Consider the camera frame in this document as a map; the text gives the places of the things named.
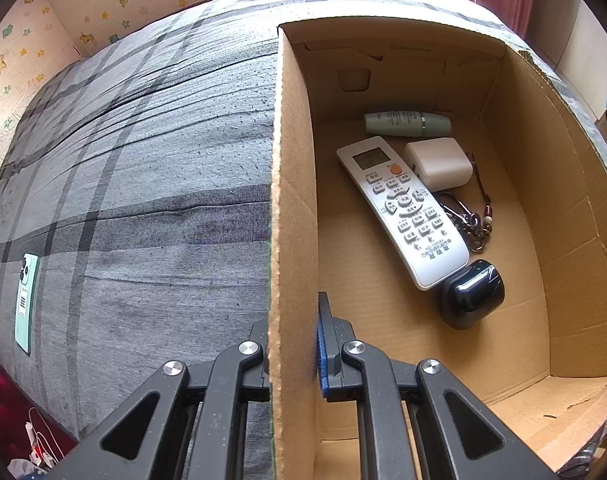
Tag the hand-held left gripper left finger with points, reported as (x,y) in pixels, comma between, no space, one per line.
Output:
(256,360)

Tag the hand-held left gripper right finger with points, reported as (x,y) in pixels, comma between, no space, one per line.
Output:
(324,355)

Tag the black earbuds case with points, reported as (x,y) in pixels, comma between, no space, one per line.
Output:
(471,297)

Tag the white air conditioner remote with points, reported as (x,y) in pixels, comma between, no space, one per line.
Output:
(403,210)

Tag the brown cardboard box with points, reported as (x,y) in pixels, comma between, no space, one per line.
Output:
(523,340)

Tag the large white charger block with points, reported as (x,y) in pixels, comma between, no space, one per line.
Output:
(438,162)

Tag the teal cosmetic bottle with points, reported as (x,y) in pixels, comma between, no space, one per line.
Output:
(403,123)

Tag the grey plaid bedsheet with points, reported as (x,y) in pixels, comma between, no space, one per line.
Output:
(158,185)

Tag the mint green smartphone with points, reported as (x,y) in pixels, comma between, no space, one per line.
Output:
(27,310)

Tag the dark plaid cloth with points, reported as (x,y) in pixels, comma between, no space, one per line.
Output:
(598,455)

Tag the beige wall cabinet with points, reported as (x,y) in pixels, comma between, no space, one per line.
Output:
(583,50)

